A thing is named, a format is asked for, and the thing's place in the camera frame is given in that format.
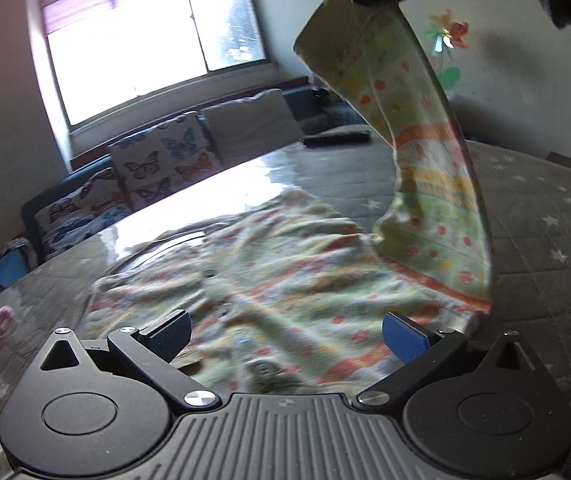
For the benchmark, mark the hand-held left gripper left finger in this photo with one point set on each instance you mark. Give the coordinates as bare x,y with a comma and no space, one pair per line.
170,336

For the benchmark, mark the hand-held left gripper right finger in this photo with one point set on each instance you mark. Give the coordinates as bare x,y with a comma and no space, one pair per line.
405,342

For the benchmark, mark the green patterned towel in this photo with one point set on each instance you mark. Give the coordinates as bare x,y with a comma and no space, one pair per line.
290,270

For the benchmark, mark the colourful pinwheel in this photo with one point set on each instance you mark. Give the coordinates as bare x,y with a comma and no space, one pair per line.
448,32

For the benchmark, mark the small butterfly print cushion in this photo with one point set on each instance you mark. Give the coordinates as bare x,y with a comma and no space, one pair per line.
80,210

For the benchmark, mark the black remote control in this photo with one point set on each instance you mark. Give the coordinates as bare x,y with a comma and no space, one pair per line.
335,138

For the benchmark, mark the large butterfly print cushion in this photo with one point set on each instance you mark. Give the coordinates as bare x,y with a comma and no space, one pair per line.
165,160

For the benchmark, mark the blue cloth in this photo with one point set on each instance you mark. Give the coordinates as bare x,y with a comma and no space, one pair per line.
2,272

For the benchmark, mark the blue sofa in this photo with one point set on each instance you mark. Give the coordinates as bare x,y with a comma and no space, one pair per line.
80,175

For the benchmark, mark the beige cushion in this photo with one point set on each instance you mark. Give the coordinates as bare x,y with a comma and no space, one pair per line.
250,125

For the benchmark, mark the window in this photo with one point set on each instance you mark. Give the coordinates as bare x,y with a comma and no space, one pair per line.
155,45

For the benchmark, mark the green wall sticker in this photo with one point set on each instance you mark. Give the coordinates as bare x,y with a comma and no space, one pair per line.
449,77

